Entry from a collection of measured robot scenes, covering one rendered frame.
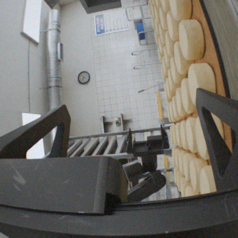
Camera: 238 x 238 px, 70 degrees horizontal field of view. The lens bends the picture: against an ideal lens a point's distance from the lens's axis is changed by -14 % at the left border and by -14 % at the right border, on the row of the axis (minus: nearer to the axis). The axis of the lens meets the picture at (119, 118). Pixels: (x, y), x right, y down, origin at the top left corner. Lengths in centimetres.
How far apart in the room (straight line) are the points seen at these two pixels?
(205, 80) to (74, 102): 465
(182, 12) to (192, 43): 5
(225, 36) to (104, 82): 447
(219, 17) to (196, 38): 6
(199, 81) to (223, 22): 9
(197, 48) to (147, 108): 424
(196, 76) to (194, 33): 5
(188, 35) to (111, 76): 446
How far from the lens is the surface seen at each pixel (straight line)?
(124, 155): 131
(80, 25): 545
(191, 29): 22
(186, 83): 27
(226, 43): 25
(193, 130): 26
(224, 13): 27
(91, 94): 469
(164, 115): 380
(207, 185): 21
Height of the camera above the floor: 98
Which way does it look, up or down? 8 degrees up
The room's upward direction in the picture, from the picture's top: 97 degrees counter-clockwise
